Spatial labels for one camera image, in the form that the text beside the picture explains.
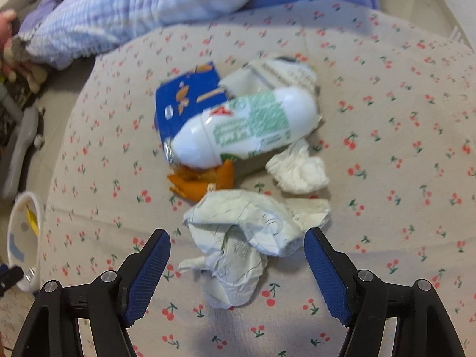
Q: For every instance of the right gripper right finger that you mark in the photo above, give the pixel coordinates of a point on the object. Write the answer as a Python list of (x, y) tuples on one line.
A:
[(362, 303)]

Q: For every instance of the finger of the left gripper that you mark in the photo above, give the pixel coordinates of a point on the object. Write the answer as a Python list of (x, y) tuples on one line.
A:
[(9, 277)]

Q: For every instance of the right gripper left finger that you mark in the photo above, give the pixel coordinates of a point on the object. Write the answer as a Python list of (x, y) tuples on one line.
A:
[(111, 303)]

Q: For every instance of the yellow wipes packet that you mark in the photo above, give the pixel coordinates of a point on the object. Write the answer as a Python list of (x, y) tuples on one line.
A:
[(32, 221)]

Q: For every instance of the drawing paper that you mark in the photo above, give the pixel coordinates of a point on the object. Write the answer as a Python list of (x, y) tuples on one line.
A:
[(237, 232)]

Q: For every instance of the white round trash bin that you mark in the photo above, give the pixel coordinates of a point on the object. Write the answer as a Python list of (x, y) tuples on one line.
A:
[(23, 247)]

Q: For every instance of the orange peel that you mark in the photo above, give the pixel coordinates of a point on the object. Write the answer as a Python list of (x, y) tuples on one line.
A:
[(193, 185)]

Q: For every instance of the white crumpled tissue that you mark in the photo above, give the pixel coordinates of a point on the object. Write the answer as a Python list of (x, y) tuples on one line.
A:
[(296, 171)]

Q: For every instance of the cherry print bed sheet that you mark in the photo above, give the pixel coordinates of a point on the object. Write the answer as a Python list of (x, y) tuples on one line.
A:
[(396, 135)]

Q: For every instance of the blue cardboard snack box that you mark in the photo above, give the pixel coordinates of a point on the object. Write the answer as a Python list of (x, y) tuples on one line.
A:
[(187, 95)]

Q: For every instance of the pink plush toy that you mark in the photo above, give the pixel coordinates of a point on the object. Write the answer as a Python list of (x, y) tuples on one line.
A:
[(15, 59)]

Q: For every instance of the torn printed paper wrapper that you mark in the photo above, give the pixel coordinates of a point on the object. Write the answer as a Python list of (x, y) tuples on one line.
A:
[(270, 73)]

